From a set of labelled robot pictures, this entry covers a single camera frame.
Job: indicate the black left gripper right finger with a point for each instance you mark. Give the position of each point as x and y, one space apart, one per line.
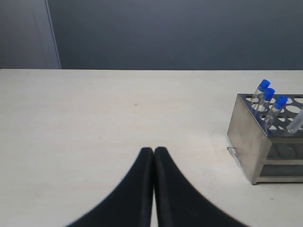
178 203

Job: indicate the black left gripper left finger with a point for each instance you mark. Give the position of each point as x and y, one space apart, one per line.
130 203

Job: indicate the blue-capped test tube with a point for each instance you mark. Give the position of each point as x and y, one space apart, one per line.
296 123
275 110
266 98
256 97

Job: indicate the steel left test tube rack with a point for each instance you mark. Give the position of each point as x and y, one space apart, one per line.
267 153

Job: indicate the clear tape on table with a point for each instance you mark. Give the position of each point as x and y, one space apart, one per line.
234 154

